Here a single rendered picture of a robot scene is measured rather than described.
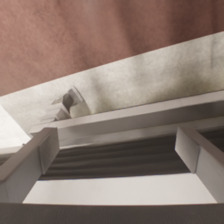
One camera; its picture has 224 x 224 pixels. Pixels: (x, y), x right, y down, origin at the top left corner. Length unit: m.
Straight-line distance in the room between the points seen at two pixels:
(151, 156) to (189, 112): 0.24
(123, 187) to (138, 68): 0.81
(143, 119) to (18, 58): 0.87
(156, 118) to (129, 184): 0.48
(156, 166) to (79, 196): 0.40
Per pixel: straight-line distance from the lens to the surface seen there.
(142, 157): 0.66
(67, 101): 1.07
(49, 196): 0.32
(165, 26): 0.92
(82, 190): 0.29
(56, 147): 0.17
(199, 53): 1.01
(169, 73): 1.02
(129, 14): 0.90
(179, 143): 0.17
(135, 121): 0.71
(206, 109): 0.72
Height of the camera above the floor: 0.90
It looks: 50 degrees down
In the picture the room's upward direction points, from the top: 169 degrees counter-clockwise
